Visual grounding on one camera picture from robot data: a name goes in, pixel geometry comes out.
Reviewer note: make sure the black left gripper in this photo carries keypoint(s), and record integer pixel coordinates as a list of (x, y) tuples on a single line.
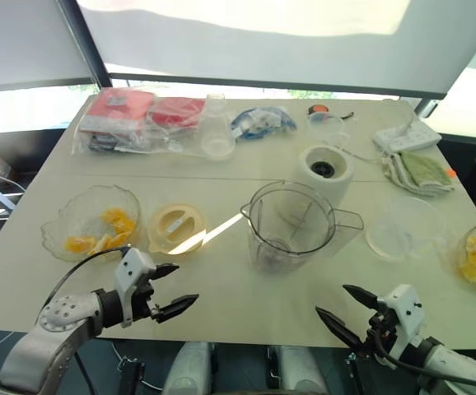
[(143, 300)]

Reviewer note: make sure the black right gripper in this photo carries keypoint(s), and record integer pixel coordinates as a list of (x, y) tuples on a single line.
[(380, 327)]

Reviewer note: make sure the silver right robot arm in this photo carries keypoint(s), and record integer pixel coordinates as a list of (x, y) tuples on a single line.
[(456, 362)]

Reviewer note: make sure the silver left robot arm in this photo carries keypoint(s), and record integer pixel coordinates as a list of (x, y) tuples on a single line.
[(52, 354)]

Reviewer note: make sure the cream blender lid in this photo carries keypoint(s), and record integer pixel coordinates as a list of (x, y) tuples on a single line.
[(176, 226)]

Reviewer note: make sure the grey rounded robot leg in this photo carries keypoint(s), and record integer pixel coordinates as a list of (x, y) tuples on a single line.
[(301, 370), (188, 370)]

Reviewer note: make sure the clear round plastic lid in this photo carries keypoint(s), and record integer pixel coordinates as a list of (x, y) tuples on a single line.
[(402, 230)]

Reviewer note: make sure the wavy-rimmed glass bowl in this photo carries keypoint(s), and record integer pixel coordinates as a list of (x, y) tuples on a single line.
[(458, 255), (77, 214)]

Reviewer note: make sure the white blender motor base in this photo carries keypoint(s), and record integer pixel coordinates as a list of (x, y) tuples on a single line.
[(337, 181)]

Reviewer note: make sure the clear glass flask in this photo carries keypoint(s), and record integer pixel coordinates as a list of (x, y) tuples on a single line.
[(215, 140)]

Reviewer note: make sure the green and white cloth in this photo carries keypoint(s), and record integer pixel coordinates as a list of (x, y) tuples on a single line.
[(421, 173)]

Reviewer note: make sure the small orange object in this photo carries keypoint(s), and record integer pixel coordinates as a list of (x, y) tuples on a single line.
[(451, 173)]

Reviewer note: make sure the small red package in bag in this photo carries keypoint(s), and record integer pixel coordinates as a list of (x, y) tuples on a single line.
[(176, 113)]

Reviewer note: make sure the white power strip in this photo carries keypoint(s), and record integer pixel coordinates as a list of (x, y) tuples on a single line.
[(407, 138)]

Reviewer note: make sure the blue white plastic bag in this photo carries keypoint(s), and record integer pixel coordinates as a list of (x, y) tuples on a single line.
[(262, 121)]

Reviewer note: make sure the large red package in bag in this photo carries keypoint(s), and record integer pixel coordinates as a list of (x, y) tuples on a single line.
[(114, 107)]

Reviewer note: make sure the small clear plastic cup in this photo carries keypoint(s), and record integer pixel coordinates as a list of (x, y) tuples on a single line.
[(326, 125)]

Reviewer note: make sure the orange and black tape measure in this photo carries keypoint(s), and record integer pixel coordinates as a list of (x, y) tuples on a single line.
[(318, 108)]

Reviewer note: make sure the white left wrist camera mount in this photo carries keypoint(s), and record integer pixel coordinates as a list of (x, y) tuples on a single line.
[(133, 267)]

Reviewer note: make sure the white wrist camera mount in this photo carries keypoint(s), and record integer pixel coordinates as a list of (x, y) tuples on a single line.
[(133, 267), (404, 304)]

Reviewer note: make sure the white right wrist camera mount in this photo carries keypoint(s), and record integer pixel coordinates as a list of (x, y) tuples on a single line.
[(404, 304)]

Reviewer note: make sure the black table bracket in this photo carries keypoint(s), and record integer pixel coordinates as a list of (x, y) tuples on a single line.
[(352, 374), (131, 376)]

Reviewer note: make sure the dark window frame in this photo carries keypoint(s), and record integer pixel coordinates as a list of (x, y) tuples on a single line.
[(262, 82)]

